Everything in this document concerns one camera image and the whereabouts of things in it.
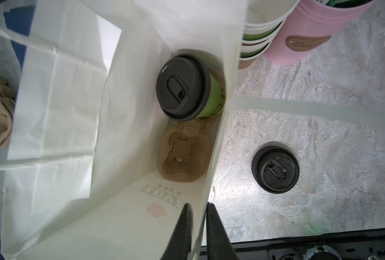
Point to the pink straw holder cup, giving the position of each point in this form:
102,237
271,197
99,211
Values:
311,24

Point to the stack of black lids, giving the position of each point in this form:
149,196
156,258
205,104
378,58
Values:
275,169

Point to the stack of paper cups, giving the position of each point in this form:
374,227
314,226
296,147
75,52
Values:
263,22

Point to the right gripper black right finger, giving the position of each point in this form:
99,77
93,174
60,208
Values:
218,243

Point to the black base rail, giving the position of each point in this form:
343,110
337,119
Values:
352,245

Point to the white paper takeout bag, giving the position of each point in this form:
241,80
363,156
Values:
80,180

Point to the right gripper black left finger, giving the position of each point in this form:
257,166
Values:
179,245

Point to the green paper coffee cup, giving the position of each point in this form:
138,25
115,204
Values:
217,96

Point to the navy blue napkin stack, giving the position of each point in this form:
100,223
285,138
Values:
19,20

